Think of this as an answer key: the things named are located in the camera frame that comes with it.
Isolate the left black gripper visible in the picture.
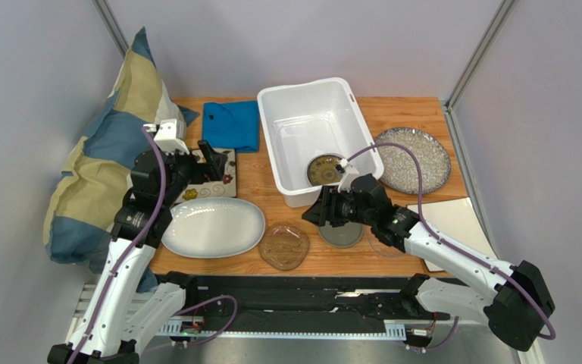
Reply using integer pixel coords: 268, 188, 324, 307
161, 140, 227, 208

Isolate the yellow patterned round plate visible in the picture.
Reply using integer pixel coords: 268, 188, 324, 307
307, 155, 345, 187

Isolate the grey speckled saucer plate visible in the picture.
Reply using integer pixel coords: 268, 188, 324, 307
318, 222, 364, 249

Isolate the clear round glass plate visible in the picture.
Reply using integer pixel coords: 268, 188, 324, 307
305, 152, 346, 188

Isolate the clear amber square glass plate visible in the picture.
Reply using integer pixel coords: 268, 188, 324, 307
258, 221, 310, 271

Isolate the white plastic bin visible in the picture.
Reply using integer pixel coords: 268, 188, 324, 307
257, 77, 384, 208

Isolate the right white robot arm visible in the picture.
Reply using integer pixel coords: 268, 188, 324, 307
302, 174, 556, 352

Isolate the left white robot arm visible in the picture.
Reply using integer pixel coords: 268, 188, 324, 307
47, 140, 228, 363

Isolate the folded blue cloth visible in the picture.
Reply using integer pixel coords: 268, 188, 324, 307
202, 100, 260, 152

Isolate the floral square plate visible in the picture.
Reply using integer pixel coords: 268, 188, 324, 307
174, 148, 237, 205

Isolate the large white oval plate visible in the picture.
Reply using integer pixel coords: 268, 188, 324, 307
161, 197, 266, 259

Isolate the clear glass plate right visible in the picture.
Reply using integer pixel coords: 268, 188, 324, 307
365, 227, 402, 259

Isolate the speckled round ceramic plate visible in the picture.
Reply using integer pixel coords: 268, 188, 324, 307
374, 127, 452, 195

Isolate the white rectangular plate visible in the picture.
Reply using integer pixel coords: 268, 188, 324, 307
422, 197, 496, 259

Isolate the blue and cream pillow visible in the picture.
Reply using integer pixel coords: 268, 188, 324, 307
42, 28, 199, 274

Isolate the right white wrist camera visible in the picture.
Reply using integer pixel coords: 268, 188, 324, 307
336, 159, 361, 192

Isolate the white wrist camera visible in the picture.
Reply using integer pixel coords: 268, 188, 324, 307
336, 159, 361, 192
143, 118, 189, 155

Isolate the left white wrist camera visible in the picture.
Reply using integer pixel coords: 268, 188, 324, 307
143, 118, 189, 155

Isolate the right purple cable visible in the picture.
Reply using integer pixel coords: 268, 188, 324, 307
346, 141, 557, 340

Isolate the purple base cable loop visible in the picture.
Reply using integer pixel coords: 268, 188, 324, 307
170, 295, 239, 347

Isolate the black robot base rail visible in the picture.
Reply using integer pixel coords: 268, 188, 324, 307
185, 275, 450, 334

